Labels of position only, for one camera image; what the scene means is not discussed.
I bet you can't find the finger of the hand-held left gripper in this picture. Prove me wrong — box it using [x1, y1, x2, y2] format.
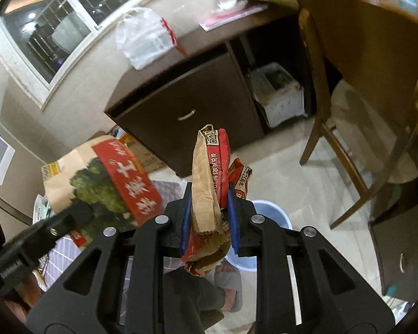
[24, 200, 94, 248]

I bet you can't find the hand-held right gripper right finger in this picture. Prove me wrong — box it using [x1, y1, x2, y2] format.
[226, 182, 396, 334]

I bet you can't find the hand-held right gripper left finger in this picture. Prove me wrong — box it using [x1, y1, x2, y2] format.
[26, 182, 203, 334]

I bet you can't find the blue plastic bin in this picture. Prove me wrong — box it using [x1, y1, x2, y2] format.
[225, 199, 293, 274]

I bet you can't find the large brown paper bag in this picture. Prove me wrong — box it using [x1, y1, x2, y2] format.
[41, 136, 164, 247]

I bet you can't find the red brown paper snack bag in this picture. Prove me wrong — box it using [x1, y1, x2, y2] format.
[181, 124, 255, 276]

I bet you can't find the person's left forearm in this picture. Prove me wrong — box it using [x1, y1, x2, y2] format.
[3, 271, 47, 317]

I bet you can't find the grey slipper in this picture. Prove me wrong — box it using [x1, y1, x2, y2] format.
[214, 262, 244, 313]

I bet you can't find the orange cardboard box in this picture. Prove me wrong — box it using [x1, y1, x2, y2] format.
[118, 134, 168, 173]

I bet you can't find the person's leg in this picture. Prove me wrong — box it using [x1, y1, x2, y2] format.
[164, 268, 227, 334]

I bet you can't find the white storage basket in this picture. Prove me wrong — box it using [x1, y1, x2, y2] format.
[247, 62, 309, 128]

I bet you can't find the dark brown desk cabinet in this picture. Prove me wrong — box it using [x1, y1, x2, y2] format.
[104, 0, 317, 178]

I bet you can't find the dark brown drawer cabinet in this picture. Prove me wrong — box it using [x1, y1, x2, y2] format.
[367, 136, 418, 303]

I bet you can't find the white plastic bag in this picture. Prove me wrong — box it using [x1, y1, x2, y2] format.
[115, 7, 187, 71]

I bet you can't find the window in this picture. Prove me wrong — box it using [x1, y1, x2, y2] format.
[0, 0, 182, 112]

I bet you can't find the pink paper sheet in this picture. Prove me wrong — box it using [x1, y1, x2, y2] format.
[199, 3, 269, 32]

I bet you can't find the cluttered wooden shelf desk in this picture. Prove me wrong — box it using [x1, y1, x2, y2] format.
[287, 0, 418, 230]

